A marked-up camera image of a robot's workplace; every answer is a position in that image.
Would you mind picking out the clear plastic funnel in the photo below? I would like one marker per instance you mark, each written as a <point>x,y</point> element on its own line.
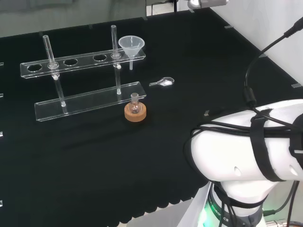
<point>131,45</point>

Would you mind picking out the black cloth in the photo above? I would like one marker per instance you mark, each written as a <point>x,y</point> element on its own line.
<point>94,153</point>

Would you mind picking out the pale board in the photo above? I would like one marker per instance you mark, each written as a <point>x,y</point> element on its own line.
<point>201,208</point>

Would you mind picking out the black tripod pole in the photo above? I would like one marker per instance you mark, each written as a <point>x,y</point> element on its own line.
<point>175,4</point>

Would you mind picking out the grey white device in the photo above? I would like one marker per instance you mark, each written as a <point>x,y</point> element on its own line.
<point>208,2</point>

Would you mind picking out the clear acrylic funnel stand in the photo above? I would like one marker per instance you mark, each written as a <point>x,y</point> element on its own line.
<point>90,104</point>

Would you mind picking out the small glass round-bottom flask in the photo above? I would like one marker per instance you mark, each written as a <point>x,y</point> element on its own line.
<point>134,107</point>

